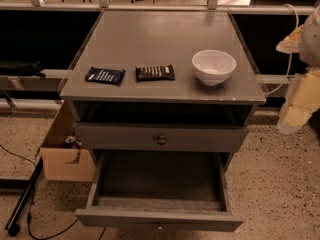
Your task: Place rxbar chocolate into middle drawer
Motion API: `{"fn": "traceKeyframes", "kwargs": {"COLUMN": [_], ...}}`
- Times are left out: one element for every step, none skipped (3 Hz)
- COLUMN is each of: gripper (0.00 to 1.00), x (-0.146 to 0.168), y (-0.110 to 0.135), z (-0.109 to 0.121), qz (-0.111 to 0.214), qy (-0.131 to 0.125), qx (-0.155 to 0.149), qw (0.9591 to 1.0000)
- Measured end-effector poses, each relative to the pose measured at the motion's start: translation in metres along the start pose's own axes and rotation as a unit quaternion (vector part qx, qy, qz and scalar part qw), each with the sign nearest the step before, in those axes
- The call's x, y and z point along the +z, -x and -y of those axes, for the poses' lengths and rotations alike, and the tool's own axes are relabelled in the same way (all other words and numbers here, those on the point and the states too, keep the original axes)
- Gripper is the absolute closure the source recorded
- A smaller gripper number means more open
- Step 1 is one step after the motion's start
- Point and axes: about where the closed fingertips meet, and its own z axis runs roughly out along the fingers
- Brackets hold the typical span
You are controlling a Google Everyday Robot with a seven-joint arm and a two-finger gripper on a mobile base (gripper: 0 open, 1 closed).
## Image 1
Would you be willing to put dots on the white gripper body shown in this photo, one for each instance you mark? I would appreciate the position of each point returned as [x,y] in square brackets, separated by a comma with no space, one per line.
[311,44]

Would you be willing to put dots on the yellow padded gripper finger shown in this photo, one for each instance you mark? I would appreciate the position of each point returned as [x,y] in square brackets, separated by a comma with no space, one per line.
[290,44]
[302,101]

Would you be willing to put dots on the brown chocolate rxbar wrapper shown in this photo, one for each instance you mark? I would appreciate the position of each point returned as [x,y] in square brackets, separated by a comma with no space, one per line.
[155,73]

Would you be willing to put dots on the open grey lower drawer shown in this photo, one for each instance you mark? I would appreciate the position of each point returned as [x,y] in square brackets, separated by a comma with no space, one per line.
[160,190]

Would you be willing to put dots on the round brass drawer knob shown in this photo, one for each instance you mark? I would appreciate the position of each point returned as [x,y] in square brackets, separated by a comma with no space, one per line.
[161,140]

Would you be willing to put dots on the grey wooden drawer cabinet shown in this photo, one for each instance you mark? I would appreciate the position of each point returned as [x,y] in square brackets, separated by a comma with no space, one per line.
[133,39]

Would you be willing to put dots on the blue rxbar wrapper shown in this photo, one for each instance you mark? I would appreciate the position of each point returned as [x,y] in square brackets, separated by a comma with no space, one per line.
[105,76]

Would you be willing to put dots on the closed grey upper drawer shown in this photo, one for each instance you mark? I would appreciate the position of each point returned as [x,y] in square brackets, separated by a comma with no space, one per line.
[114,136]

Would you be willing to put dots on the white ceramic bowl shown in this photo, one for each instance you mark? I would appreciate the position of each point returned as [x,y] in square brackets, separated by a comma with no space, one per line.
[213,67]

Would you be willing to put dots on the metal soda can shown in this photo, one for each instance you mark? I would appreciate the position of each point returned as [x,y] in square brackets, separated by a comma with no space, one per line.
[70,139]

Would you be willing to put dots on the cardboard box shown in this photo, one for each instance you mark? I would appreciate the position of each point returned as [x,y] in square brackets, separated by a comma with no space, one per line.
[61,161]

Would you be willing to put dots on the black pole on floor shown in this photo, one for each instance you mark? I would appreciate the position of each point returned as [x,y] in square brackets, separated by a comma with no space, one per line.
[26,186]

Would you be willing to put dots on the black cloth on rail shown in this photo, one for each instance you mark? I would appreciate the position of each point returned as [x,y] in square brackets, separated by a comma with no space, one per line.
[19,68]

